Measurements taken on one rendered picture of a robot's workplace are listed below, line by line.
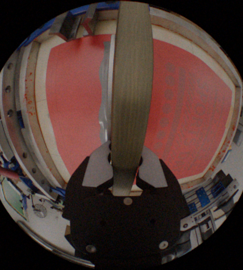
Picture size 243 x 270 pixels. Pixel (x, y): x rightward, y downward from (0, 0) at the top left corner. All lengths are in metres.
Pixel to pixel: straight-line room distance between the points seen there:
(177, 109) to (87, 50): 0.22
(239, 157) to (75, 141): 3.75
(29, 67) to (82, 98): 0.19
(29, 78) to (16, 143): 0.18
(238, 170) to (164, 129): 3.62
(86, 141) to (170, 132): 0.19
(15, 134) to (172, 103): 0.41
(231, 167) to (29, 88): 4.00
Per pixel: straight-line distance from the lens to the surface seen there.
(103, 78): 0.16
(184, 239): 0.84
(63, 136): 0.23
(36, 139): 0.28
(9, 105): 0.31
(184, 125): 0.23
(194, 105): 0.23
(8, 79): 0.32
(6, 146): 0.36
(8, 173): 0.75
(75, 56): 0.20
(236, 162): 3.71
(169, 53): 0.21
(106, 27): 0.23
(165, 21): 0.24
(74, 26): 0.22
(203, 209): 0.89
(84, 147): 0.22
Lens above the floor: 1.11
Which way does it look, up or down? 63 degrees down
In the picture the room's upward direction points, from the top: 178 degrees counter-clockwise
